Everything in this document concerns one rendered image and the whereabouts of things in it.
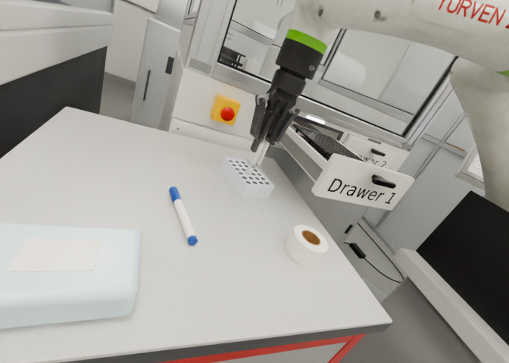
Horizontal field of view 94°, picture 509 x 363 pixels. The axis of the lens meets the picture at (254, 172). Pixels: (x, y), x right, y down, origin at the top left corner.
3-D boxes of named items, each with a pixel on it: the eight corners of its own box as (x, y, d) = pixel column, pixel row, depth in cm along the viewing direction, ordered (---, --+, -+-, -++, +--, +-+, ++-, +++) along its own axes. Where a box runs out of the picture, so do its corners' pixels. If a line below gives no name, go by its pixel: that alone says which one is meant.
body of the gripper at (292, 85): (295, 75, 59) (279, 110, 63) (269, 63, 54) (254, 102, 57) (315, 83, 54) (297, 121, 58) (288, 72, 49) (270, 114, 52)
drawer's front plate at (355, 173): (391, 211, 69) (416, 179, 65) (313, 195, 57) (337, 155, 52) (387, 207, 70) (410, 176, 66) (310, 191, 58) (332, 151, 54)
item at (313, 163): (386, 201, 69) (399, 185, 67) (318, 187, 58) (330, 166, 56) (318, 144, 102) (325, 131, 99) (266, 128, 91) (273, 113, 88)
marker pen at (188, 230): (197, 245, 37) (200, 238, 37) (187, 246, 36) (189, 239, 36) (176, 192, 47) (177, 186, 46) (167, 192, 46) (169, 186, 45)
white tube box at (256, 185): (268, 198, 60) (274, 185, 58) (241, 198, 55) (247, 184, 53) (245, 170, 68) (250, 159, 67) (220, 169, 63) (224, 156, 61)
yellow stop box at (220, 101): (233, 127, 73) (242, 104, 70) (210, 120, 70) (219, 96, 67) (230, 121, 77) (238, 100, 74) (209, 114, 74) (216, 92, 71)
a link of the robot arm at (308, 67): (306, 42, 45) (334, 60, 51) (273, 33, 53) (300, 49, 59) (291, 75, 47) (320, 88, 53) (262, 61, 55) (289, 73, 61)
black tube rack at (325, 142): (360, 183, 74) (371, 166, 71) (315, 173, 66) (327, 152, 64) (323, 151, 92) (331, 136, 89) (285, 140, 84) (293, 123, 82)
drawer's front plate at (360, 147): (383, 173, 108) (398, 152, 104) (336, 160, 96) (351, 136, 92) (381, 171, 110) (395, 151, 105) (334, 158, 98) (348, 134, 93)
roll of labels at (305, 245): (320, 251, 48) (329, 237, 47) (315, 274, 42) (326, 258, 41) (288, 233, 50) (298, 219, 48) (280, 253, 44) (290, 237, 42)
